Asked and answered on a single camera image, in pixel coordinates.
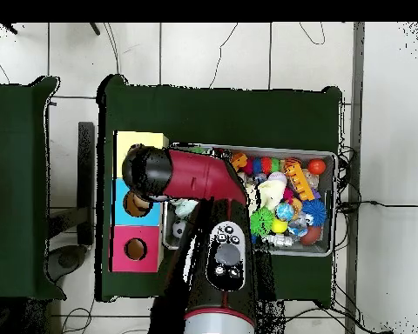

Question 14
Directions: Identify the grey round stand base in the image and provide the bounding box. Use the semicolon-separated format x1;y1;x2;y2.
44;244;89;284

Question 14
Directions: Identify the wooden box with three holes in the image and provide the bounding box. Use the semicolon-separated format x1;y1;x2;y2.
109;130;170;273

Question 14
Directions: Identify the black upright panel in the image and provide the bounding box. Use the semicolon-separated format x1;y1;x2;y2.
77;121;96;246

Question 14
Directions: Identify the dark green table cloth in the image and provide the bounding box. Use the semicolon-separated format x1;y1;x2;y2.
0;75;67;302
94;74;343;309

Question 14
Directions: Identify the orange toy brick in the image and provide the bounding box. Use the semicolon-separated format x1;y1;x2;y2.
286;163;315;202
230;151;248;172

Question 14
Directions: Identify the shallow mesh bin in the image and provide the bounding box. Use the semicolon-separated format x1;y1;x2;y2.
161;141;338;257

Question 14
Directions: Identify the mint green waffle cloth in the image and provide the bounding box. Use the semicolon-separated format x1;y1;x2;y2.
173;198;199;219

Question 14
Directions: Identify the black power cable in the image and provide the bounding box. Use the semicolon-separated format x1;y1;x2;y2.
335;199;418;214

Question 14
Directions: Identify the blue globe ball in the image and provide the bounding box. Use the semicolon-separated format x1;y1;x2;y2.
275;202;295;222

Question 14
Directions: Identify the cream waffle cloth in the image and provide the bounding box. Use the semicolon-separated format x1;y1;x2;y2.
253;178;287;211

